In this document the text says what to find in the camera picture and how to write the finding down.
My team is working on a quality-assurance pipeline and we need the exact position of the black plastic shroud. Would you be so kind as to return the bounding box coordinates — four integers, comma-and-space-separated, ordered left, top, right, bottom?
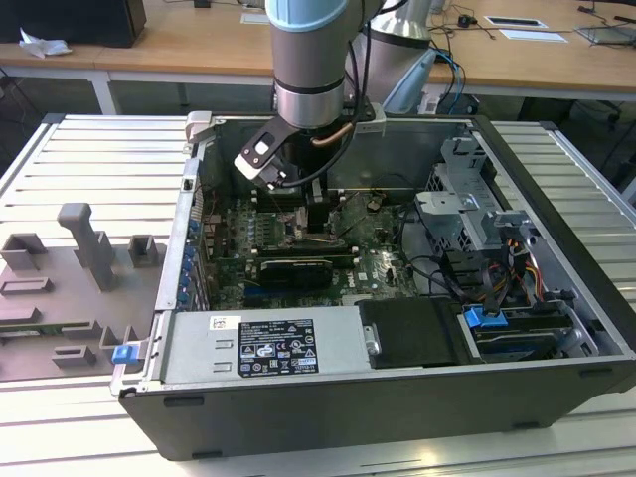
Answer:
356, 296, 466, 371

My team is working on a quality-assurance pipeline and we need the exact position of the clear glass tray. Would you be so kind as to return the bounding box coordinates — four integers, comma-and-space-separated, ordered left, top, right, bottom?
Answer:
574, 21, 636, 50

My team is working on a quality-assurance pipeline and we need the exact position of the pale blue teach pendant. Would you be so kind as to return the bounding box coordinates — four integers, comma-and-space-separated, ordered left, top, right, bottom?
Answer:
381, 49, 439, 116

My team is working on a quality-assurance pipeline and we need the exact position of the crumpled white paper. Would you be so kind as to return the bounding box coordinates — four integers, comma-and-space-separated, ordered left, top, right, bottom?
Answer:
18, 26, 73, 59

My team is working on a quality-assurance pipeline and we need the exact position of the thick black cable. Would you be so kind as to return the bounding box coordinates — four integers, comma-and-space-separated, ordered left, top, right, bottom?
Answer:
399, 250, 473, 304

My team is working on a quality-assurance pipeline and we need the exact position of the green motherboard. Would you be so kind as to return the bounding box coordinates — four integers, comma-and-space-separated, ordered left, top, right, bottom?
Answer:
198, 191, 419, 310

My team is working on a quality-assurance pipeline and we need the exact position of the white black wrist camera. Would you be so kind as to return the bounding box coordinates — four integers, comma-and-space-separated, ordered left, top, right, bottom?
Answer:
233, 118, 290, 193

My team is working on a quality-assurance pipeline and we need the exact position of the perforated metal drive cage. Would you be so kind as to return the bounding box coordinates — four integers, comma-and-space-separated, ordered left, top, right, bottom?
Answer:
413, 135, 541, 259

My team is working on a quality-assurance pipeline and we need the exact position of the wooden desk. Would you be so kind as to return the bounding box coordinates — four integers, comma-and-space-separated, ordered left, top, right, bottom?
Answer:
0, 0, 636, 116

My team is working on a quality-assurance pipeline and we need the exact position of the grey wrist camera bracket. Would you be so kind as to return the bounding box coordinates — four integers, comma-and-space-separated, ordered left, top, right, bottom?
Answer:
342, 98, 389, 137

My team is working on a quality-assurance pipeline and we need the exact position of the grey parts rack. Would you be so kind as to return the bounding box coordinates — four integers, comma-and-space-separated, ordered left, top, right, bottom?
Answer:
0, 201, 171, 384

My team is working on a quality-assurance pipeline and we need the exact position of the silver power supply unit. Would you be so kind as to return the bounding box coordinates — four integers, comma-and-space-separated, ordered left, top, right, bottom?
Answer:
157, 304, 375, 387

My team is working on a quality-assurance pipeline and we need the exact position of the hard disk in blue carrier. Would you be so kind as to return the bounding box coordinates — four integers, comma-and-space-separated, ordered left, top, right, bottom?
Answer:
460, 304, 573, 362

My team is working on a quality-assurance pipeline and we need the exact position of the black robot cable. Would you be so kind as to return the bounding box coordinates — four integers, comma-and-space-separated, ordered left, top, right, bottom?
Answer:
285, 19, 373, 189

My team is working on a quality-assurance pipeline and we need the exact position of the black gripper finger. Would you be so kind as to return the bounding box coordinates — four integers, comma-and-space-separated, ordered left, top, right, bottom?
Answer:
306, 196, 331, 235

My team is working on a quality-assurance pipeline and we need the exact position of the blue cable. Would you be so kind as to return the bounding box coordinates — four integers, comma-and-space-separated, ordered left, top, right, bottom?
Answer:
435, 47, 469, 118

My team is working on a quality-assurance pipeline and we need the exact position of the grey case latch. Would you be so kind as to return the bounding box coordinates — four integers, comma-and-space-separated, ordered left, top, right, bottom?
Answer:
184, 110, 217, 146

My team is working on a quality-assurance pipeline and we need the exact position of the black PC case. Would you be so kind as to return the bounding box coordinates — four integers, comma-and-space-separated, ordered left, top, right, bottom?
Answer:
109, 111, 636, 461

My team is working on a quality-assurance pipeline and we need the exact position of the black box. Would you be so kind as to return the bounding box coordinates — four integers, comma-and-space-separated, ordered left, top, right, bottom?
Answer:
0, 0, 148, 49

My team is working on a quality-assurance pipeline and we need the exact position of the CPU socket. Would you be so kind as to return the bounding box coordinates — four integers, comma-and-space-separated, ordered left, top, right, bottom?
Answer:
281, 208, 350, 248

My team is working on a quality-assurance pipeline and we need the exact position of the black RAM slot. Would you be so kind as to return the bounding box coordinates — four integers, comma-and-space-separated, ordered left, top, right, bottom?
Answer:
247, 245, 362, 253
247, 253, 362, 260
247, 257, 362, 265
252, 203, 349, 212
252, 194, 349, 202
247, 249, 362, 256
252, 199, 349, 206
252, 189, 349, 197

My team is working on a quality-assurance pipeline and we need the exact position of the green RAM stick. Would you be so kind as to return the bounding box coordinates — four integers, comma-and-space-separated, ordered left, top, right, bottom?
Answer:
0, 324, 93, 336

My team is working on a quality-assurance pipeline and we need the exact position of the metal socket cover frame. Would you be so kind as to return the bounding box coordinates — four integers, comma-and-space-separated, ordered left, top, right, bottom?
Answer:
285, 211, 348, 247

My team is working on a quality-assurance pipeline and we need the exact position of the white paper sheet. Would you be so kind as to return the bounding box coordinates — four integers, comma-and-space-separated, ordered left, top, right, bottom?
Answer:
498, 28, 573, 46

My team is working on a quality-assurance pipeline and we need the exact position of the black graphics card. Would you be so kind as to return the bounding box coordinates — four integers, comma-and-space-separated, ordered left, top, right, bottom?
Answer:
258, 256, 334, 291

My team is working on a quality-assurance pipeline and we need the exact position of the multicolour power wire bundle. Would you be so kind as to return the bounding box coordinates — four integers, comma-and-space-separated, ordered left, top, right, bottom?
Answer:
484, 237, 546, 319

